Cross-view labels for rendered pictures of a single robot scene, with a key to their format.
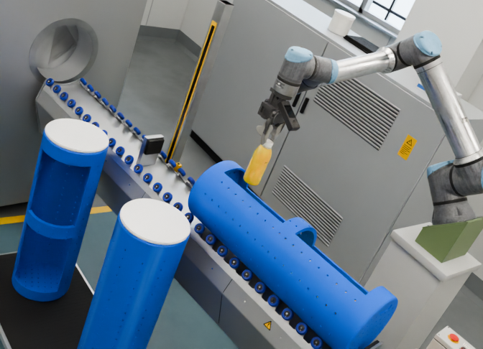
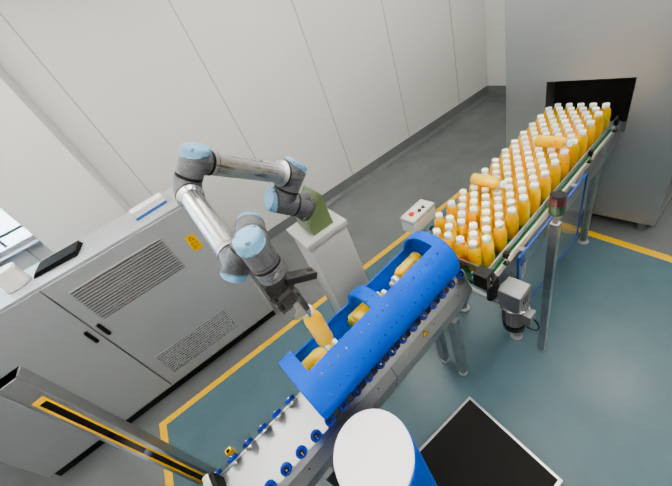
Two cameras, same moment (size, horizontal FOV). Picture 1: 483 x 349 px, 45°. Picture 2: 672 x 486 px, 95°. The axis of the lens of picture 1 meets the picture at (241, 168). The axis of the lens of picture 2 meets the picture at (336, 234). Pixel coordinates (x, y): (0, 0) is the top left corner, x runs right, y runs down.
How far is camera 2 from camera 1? 160 cm
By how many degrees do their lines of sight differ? 52
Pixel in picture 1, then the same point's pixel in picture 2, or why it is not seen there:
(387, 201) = not seen: hidden behind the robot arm
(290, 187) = (177, 352)
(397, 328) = (356, 264)
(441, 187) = (290, 203)
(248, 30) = not seen: outside the picture
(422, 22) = (37, 212)
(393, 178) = (212, 260)
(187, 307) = not seen: hidden behind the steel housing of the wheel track
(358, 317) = (449, 253)
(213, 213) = (351, 382)
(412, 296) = (345, 247)
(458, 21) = (57, 183)
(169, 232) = (387, 432)
